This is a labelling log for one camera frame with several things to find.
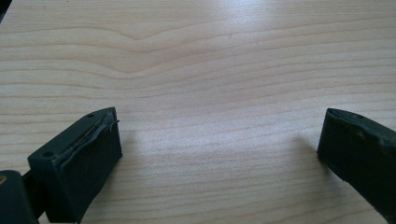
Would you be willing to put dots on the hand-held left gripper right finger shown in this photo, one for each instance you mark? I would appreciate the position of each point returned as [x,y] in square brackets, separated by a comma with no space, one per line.
[358,152]

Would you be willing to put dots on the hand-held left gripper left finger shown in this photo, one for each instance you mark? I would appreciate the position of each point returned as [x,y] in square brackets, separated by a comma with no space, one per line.
[81,168]

